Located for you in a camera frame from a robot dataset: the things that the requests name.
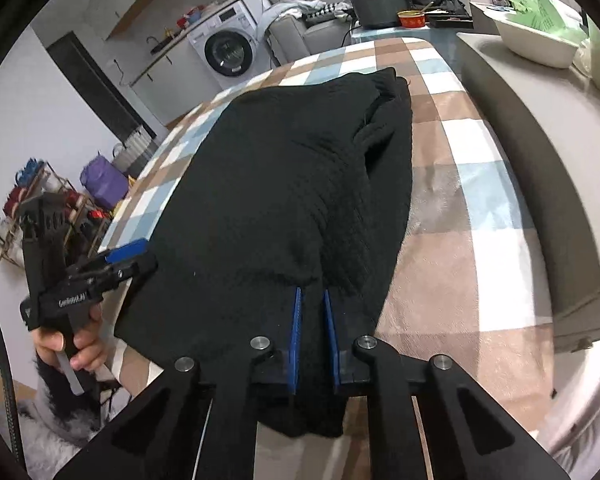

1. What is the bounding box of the black power cord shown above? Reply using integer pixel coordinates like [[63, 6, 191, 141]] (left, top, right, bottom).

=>
[[341, 22, 363, 51]]

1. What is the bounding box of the houndstooth cushion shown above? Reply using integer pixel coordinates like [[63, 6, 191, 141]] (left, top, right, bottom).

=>
[[305, 1, 353, 23]]

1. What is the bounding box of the purple bag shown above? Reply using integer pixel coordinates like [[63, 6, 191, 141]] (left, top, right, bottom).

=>
[[80, 155, 131, 211]]

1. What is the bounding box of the wooden shoe rack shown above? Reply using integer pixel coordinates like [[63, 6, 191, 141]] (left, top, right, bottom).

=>
[[0, 160, 113, 268]]

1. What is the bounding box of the grey fluffy rug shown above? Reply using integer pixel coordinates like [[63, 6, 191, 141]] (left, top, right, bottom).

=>
[[0, 395, 106, 480]]

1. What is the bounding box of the person's left hand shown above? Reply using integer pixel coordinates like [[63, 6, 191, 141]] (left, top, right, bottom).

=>
[[34, 306, 109, 373]]

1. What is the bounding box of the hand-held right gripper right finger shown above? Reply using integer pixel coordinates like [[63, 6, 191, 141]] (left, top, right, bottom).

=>
[[321, 287, 573, 480]]

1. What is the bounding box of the checked blanket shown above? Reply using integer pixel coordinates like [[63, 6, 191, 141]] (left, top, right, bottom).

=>
[[97, 35, 556, 480]]

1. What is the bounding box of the red basin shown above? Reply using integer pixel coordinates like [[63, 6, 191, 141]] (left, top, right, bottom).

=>
[[176, 5, 203, 28]]

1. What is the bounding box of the person's left forearm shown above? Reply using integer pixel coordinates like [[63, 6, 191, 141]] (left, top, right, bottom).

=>
[[32, 352, 106, 428]]

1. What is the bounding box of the glass coffee table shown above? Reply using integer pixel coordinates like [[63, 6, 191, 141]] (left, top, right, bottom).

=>
[[350, 22, 481, 43]]

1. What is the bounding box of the black tray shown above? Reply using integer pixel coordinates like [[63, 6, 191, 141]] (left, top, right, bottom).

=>
[[426, 10, 473, 28]]

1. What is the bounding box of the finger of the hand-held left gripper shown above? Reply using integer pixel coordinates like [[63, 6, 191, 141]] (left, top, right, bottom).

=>
[[99, 255, 160, 291], [82, 238, 148, 272]]

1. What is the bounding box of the kitchen counter cabinet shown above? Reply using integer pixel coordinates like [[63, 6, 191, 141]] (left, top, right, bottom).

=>
[[127, 0, 241, 126]]

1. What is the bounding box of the black knit sweater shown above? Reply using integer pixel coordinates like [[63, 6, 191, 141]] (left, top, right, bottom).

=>
[[114, 67, 413, 438]]

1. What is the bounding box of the white bowl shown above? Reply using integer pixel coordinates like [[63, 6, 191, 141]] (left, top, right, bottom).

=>
[[495, 7, 581, 68]]

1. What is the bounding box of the grey cabinet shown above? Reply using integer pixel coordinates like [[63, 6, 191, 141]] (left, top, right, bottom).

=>
[[455, 32, 600, 456]]

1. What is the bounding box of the white washing machine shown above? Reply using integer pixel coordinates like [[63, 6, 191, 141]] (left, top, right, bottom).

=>
[[186, 0, 271, 91]]

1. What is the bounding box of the woven basket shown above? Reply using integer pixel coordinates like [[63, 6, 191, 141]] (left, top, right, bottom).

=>
[[112, 130, 158, 173]]

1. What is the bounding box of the black door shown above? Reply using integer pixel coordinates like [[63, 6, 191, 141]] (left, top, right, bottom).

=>
[[45, 30, 156, 138]]

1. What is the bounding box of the white cylindrical container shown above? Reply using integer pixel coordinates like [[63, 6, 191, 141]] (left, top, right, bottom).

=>
[[572, 20, 600, 106]]

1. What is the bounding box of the green plastic bag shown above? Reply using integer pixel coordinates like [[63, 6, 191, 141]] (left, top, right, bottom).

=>
[[507, 0, 588, 46]]

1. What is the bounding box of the black braided cable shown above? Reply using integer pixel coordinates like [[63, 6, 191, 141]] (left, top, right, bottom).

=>
[[0, 277, 28, 476]]

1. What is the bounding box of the light blue cloth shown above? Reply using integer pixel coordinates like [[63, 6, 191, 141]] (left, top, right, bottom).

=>
[[255, 1, 321, 56]]

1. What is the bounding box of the red bowl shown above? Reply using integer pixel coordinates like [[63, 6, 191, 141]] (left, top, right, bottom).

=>
[[396, 9, 427, 29]]

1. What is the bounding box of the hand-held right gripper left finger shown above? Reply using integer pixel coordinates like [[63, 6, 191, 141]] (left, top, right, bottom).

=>
[[55, 286, 306, 480]]

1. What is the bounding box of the black electric pot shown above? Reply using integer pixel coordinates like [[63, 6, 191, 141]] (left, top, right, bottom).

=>
[[348, 0, 408, 29]]

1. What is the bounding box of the grey sofa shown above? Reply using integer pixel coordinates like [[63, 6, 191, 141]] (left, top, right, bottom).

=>
[[257, 0, 481, 66]]

